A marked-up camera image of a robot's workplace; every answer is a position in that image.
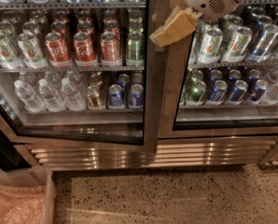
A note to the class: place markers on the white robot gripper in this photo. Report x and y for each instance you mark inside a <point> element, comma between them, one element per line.
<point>209,2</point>

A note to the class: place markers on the glass fridge door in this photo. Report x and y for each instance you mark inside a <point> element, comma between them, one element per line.
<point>182,121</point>
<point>108,128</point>

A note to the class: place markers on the right door left 7up can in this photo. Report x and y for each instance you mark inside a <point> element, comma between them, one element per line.
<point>210,46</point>

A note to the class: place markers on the door 7up can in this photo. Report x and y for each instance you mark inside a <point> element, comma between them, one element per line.
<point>237,45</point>
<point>210,46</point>

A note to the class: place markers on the right door green can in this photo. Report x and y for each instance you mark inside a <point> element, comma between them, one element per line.
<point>195,93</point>

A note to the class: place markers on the right door blue can left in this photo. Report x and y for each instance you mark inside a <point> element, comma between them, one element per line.
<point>217,93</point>

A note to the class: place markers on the right door silver blue can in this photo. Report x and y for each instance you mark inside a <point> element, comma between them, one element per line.
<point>260,51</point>

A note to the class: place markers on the right door blue can middle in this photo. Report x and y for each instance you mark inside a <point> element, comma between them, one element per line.
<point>238,90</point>

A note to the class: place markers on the steel fridge bottom grille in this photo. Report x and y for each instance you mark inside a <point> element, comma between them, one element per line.
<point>79,156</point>

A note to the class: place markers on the front green soda can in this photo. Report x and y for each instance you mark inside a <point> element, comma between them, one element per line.
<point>135,49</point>

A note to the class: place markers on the front right red cola can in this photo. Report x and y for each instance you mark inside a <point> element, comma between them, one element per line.
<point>110,49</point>

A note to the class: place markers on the red cola can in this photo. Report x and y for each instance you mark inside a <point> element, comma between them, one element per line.
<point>85,51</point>
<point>110,49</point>
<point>58,50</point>

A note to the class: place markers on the right blue pepsi can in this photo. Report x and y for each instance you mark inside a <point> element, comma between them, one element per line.
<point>136,98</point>

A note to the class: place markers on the blue pepsi can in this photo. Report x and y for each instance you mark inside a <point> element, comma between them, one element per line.
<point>116,97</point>
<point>136,98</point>

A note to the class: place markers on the left blue pepsi can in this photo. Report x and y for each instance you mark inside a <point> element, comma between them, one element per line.
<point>116,97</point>

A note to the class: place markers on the front middle red cola can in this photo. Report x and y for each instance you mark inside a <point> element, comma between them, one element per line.
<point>85,51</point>

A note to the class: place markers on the gold drink can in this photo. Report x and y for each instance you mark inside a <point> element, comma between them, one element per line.
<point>95,99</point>

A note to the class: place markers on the front left red cola can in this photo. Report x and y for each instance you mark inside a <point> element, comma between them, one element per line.
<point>58,50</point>

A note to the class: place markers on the middle water bottle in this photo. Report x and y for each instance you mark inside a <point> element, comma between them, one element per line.
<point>54,101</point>

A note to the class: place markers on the left water bottle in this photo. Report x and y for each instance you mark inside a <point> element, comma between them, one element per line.
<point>29,96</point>

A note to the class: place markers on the front left 7up can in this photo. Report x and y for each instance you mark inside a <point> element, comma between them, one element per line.
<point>9,55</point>

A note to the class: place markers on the clear plastic bin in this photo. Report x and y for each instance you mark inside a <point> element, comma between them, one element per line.
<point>27,196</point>

